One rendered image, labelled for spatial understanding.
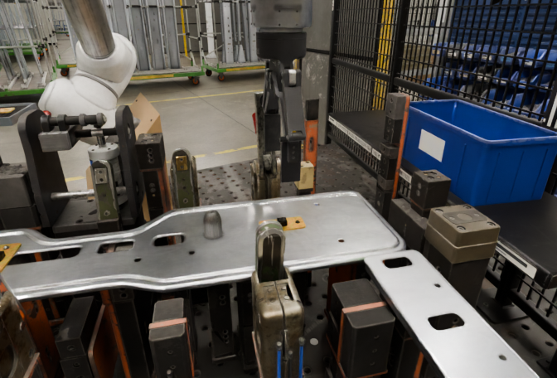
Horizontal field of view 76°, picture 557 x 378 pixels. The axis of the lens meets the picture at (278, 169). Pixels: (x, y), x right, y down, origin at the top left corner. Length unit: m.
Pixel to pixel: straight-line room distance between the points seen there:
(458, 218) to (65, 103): 1.14
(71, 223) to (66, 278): 0.23
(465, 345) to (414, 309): 0.07
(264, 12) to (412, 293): 0.44
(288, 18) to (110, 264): 0.46
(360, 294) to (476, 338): 0.15
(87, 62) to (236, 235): 0.87
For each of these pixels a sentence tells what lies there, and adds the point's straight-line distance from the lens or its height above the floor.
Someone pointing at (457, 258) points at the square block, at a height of 1.01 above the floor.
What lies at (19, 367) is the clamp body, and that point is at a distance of 0.60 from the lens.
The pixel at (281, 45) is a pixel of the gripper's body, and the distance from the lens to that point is 0.52.
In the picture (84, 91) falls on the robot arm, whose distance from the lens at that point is 1.33.
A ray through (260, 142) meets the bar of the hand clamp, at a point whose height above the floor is 1.12.
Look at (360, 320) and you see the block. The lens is 0.53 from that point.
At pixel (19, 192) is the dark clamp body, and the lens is 0.85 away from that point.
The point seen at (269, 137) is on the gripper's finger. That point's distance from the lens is 0.65.
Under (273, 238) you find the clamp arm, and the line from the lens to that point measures 0.45.
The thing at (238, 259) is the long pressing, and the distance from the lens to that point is 0.59.
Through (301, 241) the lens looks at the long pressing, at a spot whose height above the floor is 1.00.
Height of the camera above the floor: 1.36
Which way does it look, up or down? 24 degrees down
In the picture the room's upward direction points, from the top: straight up
